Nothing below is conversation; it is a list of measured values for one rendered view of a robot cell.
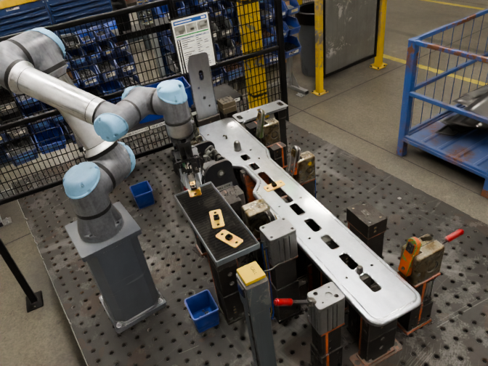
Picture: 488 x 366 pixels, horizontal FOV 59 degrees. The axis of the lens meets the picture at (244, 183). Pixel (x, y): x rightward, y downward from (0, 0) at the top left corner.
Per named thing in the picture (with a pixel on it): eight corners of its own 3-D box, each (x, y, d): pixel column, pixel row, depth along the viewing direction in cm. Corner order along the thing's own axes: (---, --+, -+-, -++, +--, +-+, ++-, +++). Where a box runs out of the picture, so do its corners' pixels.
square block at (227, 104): (244, 157, 248) (236, 99, 227) (231, 162, 245) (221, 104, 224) (237, 151, 254) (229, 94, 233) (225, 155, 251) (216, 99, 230)
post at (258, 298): (281, 371, 141) (270, 279, 115) (261, 382, 139) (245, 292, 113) (270, 353, 147) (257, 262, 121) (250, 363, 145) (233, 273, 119)
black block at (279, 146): (295, 196, 214) (292, 145, 197) (276, 204, 211) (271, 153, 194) (287, 188, 220) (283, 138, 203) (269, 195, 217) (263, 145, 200)
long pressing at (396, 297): (434, 298, 123) (435, 294, 122) (370, 333, 116) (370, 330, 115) (232, 117, 227) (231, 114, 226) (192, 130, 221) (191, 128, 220)
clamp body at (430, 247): (438, 321, 149) (455, 245, 128) (404, 340, 145) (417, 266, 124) (415, 300, 157) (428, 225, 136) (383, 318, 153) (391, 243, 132)
